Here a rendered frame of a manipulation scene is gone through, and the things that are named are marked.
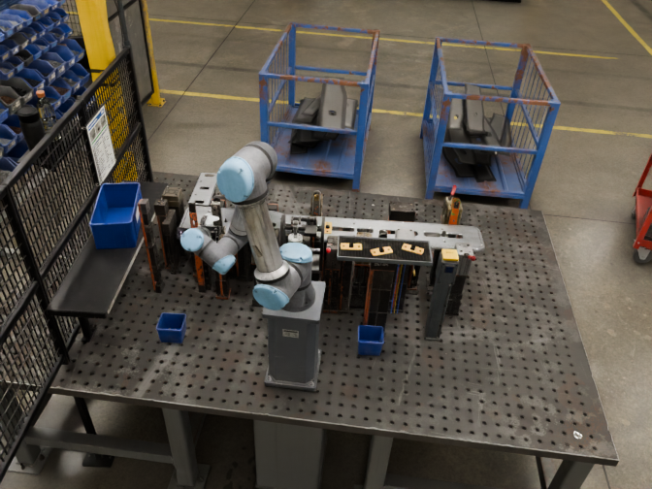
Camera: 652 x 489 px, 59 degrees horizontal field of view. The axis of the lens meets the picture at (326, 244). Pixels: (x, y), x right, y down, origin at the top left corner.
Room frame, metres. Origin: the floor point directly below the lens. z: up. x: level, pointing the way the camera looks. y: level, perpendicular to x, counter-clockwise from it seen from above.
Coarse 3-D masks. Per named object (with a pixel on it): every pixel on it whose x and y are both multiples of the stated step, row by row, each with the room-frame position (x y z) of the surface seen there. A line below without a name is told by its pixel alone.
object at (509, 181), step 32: (448, 96) 3.82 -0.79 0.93; (480, 96) 3.81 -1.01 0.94; (512, 96) 4.91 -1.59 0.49; (448, 128) 4.11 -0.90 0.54; (480, 128) 4.06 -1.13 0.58; (512, 128) 4.73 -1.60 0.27; (544, 128) 3.78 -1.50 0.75; (448, 160) 4.17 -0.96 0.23; (480, 160) 4.11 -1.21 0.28; (512, 160) 4.35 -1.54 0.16; (448, 192) 3.81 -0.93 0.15; (480, 192) 3.80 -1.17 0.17; (512, 192) 3.79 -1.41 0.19
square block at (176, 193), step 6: (168, 192) 2.24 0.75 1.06; (174, 192) 2.25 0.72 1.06; (180, 192) 2.27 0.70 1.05; (162, 198) 2.22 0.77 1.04; (168, 198) 2.22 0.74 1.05; (174, 198) 2.22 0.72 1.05; (180, 198) 2.25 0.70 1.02; (168, 204) 2.22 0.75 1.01; (174, 204) 2.21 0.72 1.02; (180, 204) 2.25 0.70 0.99; (180, 210) 2.24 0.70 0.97; (180, 216) 2.23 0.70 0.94; (180, 246) 2.22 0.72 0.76; (180, 252) 2.22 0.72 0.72; (186, 252) 2.23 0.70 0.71
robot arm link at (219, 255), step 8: (224, 240) 1.56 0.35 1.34; (232, 240) 1.57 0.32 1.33; (208, 248) 1.50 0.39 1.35; (216, 248) 1.50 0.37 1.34; (224, 248) 1.52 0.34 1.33; (232, 248) 1.54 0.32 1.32; (200, 256) 1.49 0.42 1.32; (208, 256) 1.48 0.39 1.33; (216, 256) 1.48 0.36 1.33; (224, 256) 1.49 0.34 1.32; (232, 256) 1.51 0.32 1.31; (216, 264) 1.47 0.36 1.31; (224, 264) 1.47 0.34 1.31; (232, 264) 1.48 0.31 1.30; (224, 272) 1.46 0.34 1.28
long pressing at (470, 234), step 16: (208, 208) 2.22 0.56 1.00; (224, 208) 2.23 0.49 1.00; (224, 224) 2.10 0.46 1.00; (304, 224) 2.13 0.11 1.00; (320, 224) 2.14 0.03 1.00; (336, 224) 2.15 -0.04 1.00; (352, 224) 2.15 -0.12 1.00; (368, 224) 2.16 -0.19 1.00; (384, 224) 2.17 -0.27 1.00; (400, 224) 2.18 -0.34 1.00; (416, 224) 2.18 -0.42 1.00; (432, 224) 2.19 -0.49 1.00; (448, 224) 2.20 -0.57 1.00; (432, 240) 2.07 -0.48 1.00; (448, 240) 2.08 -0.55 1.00; (464, 240) 2.08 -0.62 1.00; (480, 240) 2.09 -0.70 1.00
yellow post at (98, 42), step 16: (80, 0) 2.56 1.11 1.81; (96, 0) 2.56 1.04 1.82; (80, 16) 2.56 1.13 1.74; (96, 16) 2.56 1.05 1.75; (96, 32) 2.56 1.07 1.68; (96, 48) 2.56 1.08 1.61; (112, 48) 2.62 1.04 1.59; (96, 64) 2.56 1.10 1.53; (96, 96) 2.56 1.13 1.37; (112, 112) 2.56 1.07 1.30; (128, 176) 2.56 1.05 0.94
